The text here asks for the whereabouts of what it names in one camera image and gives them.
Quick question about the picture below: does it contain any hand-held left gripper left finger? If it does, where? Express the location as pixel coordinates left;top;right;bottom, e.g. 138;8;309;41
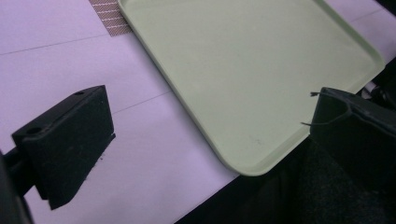
11;85;117;211

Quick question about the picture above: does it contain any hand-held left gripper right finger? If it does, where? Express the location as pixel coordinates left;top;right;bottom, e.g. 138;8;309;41
301;87;396;200

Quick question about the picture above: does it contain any dark cloth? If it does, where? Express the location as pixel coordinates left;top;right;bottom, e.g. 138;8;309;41
174;136;396;224

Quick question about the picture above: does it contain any pale green plastic tray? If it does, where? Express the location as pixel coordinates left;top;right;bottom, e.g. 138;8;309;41
117;0;387;177

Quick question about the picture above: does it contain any brown woven mat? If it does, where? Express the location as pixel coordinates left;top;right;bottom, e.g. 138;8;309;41
88;0;134;37

